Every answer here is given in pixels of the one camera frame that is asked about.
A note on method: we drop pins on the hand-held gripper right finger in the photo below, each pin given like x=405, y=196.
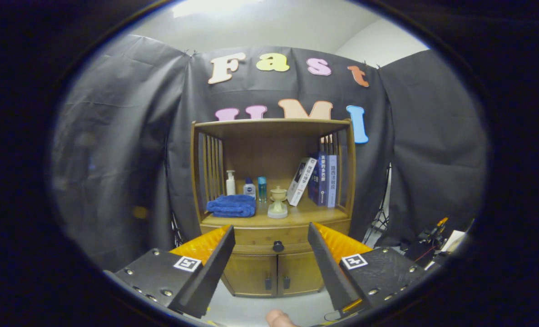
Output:
x=328, y=268

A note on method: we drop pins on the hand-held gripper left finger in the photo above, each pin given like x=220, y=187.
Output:
x=215, y=268

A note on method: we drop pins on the wooden drawer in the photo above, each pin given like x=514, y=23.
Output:
x=255, y=236

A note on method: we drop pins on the black round drawer knob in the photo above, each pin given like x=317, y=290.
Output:
x=278, y=246

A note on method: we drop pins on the wooden cabinet door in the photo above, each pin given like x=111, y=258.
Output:
x=251, y=274
x=303, y=272

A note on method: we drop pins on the wooden countertop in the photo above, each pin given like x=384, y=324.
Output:
x=314, y=211

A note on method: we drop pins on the wooden cabinet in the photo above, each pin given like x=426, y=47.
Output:
x=269, y=150

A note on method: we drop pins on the black tripod stand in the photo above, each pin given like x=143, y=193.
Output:
x=176, y=227
x=380, y=218

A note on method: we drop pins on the blue folded towel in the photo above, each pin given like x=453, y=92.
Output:
x=230, y=206

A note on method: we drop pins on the white pump bottle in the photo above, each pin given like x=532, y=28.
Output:
x=230, y=186

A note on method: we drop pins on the white bottle with blue cap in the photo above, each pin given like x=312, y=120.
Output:
x=249, y=190

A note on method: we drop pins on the pale blue book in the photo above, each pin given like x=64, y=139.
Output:
x=332, y=181

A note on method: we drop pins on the dark blue book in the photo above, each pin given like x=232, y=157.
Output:
x=322, y=181

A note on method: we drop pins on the beige lidded teacup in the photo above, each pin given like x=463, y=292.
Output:
x=278, y=194

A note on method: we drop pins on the white book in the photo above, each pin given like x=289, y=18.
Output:
x=300, y=181

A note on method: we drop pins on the clear blue bottle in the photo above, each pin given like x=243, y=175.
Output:
x=262, y=190

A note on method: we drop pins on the black device with orange part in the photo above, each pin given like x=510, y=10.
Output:
x=421, y=250

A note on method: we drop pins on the black backdrop cloth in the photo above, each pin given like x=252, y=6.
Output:
x=115, y=136

